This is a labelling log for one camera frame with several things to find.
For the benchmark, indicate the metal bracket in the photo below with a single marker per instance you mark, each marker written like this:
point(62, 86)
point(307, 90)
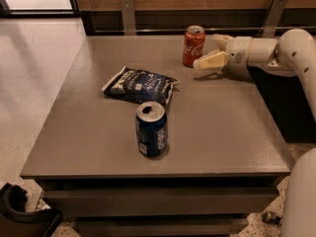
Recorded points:
point(273, 16)
point(128, 17)

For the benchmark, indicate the left metal bracket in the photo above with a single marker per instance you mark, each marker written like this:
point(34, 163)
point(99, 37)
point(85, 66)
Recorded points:
point(128, 17)

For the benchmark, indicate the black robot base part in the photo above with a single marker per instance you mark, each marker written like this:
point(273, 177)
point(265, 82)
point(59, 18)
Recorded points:
point(16, 222)

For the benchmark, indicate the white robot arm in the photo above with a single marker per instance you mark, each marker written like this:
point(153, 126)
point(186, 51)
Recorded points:
point(291, 55)

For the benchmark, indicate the blue chip bag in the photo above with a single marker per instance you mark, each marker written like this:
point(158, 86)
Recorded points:
point(140, 86)

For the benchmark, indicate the dark window frame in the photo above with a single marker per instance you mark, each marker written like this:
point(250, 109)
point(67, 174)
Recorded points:
point(38, 8)

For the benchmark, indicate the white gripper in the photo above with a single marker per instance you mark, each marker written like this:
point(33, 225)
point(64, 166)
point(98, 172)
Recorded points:
point(239, 50)

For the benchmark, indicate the right metal bracket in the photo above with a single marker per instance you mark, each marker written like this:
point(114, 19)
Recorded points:
point(273, 16)

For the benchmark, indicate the lower grey drawer front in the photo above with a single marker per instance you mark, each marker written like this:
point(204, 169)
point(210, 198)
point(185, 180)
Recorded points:
point(192, 227)

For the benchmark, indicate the grey drawer cabinet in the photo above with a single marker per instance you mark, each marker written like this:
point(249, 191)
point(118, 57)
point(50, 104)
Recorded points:
point(196, 167)

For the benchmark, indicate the upper grey drawer front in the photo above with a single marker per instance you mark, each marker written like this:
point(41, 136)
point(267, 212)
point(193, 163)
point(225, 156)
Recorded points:
point(156, 202)

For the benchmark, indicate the orange coca-cola can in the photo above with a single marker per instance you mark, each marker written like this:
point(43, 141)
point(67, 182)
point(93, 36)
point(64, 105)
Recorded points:
point(193, 44)

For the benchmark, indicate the grey drawer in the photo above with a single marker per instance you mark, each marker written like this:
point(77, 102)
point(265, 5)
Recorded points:
point(156, 202)
point(192, 227)

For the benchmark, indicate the blue pepsi can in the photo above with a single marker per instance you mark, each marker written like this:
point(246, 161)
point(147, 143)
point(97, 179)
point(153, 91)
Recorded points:
point(151, 129)

